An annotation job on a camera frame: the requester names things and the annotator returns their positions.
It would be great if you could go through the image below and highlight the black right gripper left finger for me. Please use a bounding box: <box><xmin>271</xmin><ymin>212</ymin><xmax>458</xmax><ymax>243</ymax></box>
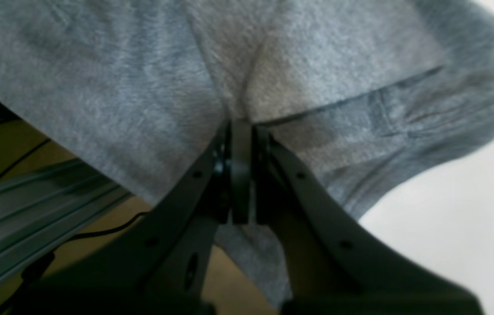
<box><xmin>11</xmin><ymin>123</ymin><xmax>231</xmax><ymax>315</ymax></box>

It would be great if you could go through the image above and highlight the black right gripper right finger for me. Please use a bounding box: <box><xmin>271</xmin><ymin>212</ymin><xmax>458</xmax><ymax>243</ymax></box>
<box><xmin>253</xmin><ymin>127</ymin><xmax>483</xmax><ymax>315</ymax></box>

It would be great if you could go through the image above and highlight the grey t-shirt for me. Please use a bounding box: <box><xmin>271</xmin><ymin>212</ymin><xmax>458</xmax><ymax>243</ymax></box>
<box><xmin>0</xmin><ymin>0</ymin><xmax>494</xmax><ymax>307</ymax></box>

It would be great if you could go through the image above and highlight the grey aluminium frame beam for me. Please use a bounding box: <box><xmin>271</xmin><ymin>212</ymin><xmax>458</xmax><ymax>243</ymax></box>
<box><xmin>0</xmin><ymin>159</ymin><xmax>132</xmax><ymax>285</ymax></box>

